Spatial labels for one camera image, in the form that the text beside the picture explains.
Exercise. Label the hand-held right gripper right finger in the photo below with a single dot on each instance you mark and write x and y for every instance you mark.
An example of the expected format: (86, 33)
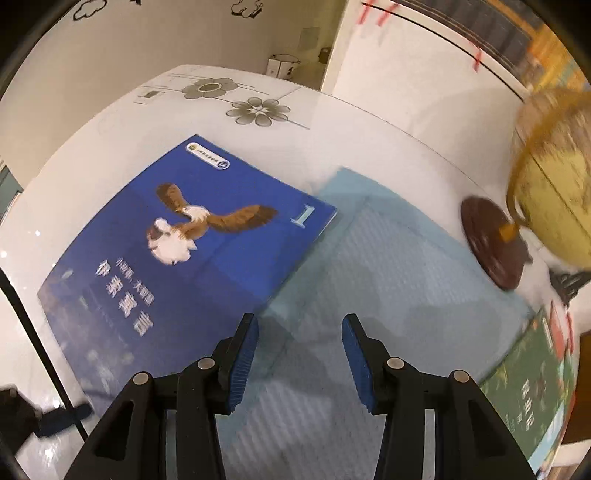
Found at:
(358, 364)

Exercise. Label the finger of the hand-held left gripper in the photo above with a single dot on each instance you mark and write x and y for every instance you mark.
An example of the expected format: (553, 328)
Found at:
(64, 419)

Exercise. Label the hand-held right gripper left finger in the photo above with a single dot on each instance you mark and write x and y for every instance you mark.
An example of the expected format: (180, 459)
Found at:
(242, 369)

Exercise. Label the blue eagle cover book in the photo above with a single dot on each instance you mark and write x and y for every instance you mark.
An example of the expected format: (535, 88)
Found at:
(184, 277)

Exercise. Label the green insect cover book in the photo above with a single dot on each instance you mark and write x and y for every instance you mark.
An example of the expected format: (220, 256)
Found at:
(521, 397)

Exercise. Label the light blue table mat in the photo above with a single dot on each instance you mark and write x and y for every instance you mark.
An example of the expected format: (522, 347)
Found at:
(369, 258)

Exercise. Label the small black ornament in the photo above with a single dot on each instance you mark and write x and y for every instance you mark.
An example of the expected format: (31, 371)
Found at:
(564, 286)

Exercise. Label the yellow globe on wooden base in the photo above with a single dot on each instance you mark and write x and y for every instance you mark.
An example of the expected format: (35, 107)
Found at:
(554, 184)

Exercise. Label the grey round-centre flower decal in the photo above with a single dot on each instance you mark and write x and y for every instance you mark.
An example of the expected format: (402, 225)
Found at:
(208, 87)

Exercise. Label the white cardboard box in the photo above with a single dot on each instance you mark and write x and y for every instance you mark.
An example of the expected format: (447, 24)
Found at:
(282, 67)

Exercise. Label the small brown box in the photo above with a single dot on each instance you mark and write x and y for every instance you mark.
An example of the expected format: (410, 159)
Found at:
(324, 54)

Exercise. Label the white bookshelf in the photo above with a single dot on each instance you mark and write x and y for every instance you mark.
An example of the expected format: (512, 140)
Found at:
(415, 55)

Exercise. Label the black rod with red tassels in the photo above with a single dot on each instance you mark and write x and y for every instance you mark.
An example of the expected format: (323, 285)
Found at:
(461, 39)

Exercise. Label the row of dark hardcover volumes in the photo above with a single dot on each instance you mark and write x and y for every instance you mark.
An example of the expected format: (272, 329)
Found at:
(498, 27)

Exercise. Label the bear on swing wall sticker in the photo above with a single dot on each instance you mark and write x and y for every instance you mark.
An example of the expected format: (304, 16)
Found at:
(247, 8)

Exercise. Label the black cloud wall sticker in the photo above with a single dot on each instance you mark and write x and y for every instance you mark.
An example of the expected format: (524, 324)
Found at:
(91, 10)

